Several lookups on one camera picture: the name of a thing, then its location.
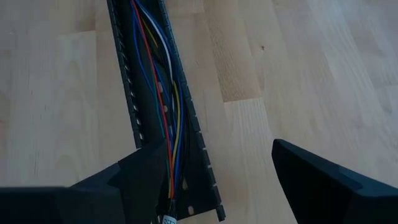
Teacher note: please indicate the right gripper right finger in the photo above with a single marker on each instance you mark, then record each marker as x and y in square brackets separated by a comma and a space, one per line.
[342, 199]

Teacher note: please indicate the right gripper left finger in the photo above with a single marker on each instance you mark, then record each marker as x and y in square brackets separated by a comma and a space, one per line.
[93, 202]

